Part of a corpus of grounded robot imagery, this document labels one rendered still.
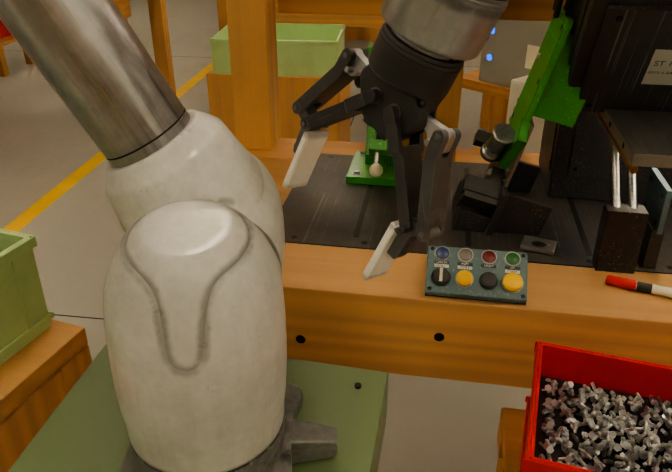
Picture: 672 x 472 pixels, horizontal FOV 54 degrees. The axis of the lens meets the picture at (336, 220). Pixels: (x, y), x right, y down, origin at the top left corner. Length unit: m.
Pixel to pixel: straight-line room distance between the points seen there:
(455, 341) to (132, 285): 0.61
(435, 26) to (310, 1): 1.07
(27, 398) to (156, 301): 0.63
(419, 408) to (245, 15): 1.28
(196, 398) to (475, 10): 0.38
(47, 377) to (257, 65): 0.80
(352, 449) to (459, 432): 1.36
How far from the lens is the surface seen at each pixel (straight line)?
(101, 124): 0.70
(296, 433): 0.70
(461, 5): 0.51
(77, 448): 0.78
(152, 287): 0.54
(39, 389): 1.16
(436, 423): 2.10
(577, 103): 1.14
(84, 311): 2.70
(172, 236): 0.56
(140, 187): 0.70
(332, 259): 1.09
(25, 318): 1.17
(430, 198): 0.56
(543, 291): 1.06
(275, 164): 1.52
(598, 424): 0.87
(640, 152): 0.99
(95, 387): 0.84
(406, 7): 0.52
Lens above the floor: 1.46
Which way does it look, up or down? 27 degrees down
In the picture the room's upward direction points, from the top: straight up
